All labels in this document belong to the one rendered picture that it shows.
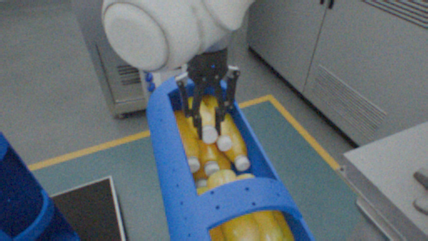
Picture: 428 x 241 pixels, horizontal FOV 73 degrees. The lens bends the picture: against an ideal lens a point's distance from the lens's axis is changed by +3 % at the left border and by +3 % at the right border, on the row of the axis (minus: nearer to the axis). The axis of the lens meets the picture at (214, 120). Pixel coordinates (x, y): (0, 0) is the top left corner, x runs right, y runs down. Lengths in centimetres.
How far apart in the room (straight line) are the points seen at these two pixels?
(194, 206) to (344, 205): 166
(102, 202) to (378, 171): 152
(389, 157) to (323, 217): 116
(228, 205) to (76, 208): 150
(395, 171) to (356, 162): 10
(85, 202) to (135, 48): 172
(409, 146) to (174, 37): 84
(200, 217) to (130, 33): 37
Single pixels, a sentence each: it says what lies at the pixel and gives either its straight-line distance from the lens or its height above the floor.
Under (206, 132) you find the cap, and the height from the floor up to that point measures 122.
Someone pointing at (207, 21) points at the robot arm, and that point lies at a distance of 30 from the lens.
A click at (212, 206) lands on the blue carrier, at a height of 122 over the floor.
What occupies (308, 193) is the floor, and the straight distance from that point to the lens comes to 211.
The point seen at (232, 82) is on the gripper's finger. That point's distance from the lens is 59.
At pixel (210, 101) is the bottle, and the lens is 87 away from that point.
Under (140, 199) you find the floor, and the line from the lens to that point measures 205.
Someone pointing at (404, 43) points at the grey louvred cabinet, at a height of 90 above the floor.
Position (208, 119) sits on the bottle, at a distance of 69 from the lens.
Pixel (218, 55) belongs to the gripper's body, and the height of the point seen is 144.
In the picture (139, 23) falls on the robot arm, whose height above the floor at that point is 159.
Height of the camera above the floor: 170
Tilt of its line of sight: 43 degrees down
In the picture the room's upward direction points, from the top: straight up
